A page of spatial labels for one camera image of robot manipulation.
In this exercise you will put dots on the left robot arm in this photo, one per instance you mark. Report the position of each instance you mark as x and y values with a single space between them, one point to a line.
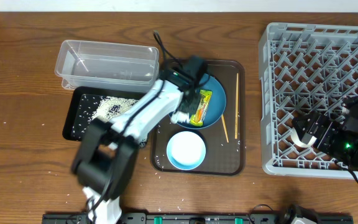
105 161

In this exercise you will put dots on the black plastic tray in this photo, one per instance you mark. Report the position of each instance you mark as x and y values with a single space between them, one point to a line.
78 92

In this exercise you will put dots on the wooden chopstick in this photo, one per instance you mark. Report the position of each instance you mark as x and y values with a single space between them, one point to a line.
224 128
236 107

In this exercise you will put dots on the light blue bowl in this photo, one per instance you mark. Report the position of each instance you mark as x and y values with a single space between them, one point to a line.
186 150

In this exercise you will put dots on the white napkin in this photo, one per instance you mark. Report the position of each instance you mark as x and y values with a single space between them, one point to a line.
180 117

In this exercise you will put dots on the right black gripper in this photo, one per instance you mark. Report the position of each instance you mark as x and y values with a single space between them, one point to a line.
331 127

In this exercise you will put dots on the white cup pink inside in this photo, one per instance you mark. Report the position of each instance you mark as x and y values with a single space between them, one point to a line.
301 141

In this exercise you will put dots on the green yellow snack wrapper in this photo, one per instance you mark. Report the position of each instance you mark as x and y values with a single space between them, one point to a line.
197 118

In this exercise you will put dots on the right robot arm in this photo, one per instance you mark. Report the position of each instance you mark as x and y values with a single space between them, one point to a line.
349 133

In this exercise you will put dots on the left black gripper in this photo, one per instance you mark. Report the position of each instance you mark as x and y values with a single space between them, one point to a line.
192 108

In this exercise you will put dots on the white rice pile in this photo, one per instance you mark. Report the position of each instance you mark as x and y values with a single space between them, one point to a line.
110 107

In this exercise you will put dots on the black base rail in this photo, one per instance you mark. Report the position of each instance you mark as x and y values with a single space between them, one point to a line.
260 214

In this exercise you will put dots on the right wooden chopstick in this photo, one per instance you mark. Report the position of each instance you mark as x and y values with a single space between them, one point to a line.
236 107

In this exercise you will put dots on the dark blue plate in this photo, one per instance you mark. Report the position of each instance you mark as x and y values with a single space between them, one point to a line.
216 106

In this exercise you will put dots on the grey dishwasher rack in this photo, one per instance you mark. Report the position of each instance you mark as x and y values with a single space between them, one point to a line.
304 68

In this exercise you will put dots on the clear plastic bin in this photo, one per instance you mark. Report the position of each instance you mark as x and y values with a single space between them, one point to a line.
107 65

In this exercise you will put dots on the left wooden chopstick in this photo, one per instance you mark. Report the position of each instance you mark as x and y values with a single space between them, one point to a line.
224 128

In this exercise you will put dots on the brown serving tray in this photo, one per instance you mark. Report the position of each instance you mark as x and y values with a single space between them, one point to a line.
222 158

